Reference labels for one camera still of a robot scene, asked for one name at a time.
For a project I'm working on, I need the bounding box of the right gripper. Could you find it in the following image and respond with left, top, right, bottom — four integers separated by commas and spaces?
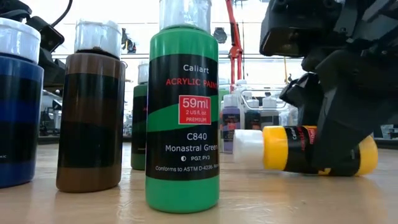
300, 0, 398, 169

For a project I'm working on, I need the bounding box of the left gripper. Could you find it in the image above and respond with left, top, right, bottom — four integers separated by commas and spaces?
38, 45, 67, 90

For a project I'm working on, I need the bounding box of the grey paint bottle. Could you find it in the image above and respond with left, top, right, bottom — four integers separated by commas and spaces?
260, 96, 280, 129

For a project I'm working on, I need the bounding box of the blue paint bottle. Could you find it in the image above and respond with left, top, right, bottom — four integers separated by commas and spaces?
0, 17, 45, 189

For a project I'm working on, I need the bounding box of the black paint bottle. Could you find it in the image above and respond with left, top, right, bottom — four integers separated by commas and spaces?
244, 98, 262, 131

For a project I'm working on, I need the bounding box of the yellow paint bottle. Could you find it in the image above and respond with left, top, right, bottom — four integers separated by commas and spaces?
233, 124, 379, 177

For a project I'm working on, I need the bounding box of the tall white bottle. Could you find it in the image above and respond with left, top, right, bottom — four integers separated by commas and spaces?
233, 79, 251, 103

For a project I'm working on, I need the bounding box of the brown paint bottle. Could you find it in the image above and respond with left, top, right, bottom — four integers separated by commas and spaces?
55, 19, 127, 194

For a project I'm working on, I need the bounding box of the purple paint bottle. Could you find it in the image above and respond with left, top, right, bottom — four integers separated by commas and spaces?
220, 94, 241, 154

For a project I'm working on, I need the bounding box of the dark green paint bottle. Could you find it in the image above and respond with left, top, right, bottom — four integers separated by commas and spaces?
130, 60, 150, 171

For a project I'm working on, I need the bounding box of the bright green paint bottle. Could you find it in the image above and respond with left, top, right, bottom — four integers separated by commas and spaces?
144, 0, 221, 214

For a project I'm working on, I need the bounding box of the clear plastic bin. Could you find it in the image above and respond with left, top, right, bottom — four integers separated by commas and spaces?
218, 83, 301, 154

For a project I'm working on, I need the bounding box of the yellow hanging cable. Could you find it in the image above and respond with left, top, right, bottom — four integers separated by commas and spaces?
282, 55, 290, 84

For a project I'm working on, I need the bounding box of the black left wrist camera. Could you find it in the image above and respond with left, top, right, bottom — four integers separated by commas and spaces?
25, 15, 65, 53

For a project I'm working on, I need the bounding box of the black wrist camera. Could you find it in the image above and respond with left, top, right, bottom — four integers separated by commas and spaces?
259, 0, 343, 59
25, 15, 65, 53

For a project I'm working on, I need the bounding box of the black camera cable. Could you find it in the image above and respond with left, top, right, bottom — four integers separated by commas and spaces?
50, 0, 74, 28

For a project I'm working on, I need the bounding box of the black hanging cable reel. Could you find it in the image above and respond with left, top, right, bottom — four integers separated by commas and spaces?
213, 27, 228, 45
121, 27, 137, 54

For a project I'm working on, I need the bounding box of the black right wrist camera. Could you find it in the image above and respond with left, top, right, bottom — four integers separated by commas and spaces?
259, 0, 343, 59

